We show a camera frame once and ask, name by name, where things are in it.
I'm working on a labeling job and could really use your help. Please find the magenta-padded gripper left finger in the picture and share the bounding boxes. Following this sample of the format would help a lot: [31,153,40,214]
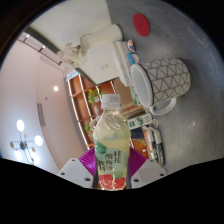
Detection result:
[56,147,98,190]

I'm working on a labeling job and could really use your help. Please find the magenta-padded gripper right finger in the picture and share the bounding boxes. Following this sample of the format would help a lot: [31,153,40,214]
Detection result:
[127,147,168,190]

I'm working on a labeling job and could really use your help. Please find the yellow drink bottle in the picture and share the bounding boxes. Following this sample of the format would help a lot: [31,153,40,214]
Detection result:
[92,93,131,191]

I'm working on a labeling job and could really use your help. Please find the dark book stack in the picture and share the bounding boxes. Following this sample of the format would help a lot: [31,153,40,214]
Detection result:
[130,124,166,167]

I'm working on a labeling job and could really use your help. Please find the tall green and white carton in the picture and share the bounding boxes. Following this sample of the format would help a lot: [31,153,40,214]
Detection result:
[127,112,154,130]

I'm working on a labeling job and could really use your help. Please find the branched ceiling lamp, round bulbs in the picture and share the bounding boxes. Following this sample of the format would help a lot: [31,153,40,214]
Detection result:
[9,119,44,166]

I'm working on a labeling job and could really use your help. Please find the ceiling air vent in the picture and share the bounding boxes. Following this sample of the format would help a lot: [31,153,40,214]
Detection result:
[36,103,46,127]

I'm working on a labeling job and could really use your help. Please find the wooden shelf unit with books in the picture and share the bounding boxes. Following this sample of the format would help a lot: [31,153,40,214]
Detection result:
[66,73,134,151]

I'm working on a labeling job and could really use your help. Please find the white mug, triangle pattern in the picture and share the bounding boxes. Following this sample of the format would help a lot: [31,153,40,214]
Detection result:
[130,58,192,116]

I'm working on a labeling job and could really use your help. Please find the white book stack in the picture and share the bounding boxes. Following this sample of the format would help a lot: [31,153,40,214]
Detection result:
[114,39,134,88]

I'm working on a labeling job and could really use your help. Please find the black ceiling track light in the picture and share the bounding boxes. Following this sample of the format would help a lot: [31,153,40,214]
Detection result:
[18,31,64,64]

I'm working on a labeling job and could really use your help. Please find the white ceramic vase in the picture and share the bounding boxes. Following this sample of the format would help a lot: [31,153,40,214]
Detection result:
[79,23,124,48]

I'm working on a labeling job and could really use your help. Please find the flat round red coaster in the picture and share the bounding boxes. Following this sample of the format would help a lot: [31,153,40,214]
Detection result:
[132,12,151,37]

